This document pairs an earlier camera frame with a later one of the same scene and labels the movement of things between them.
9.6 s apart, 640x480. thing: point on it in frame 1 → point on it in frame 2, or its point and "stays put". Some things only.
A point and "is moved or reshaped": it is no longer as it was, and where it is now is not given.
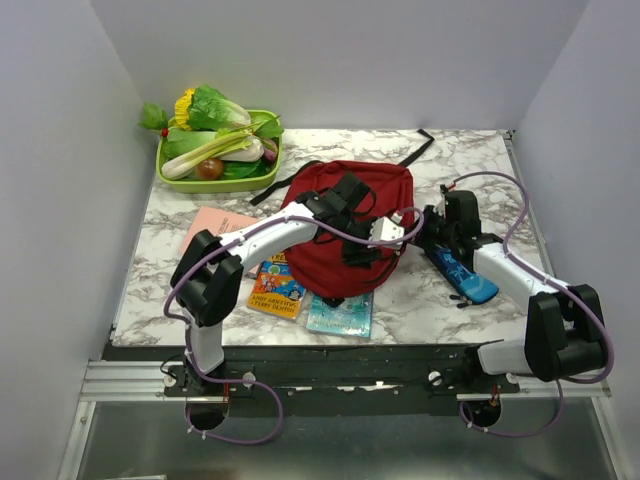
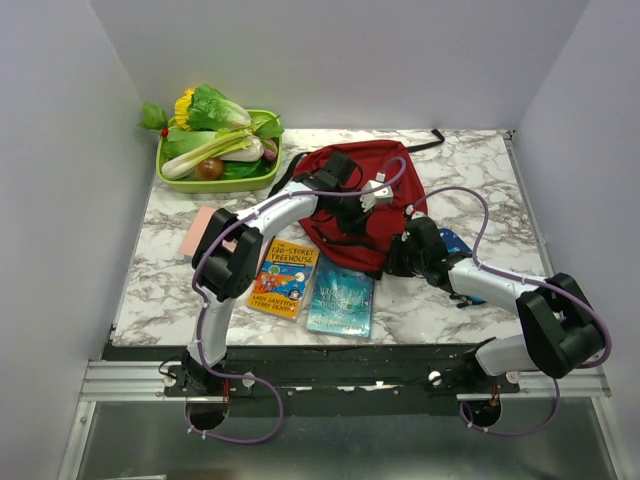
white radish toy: (251, 154) stays put
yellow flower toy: (181, 109) stays put
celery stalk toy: (183, 164) stays put
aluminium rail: (145, 381) stays put
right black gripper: (421, 236) → (392, 262)
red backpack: (322, 266) is moved or reshaped
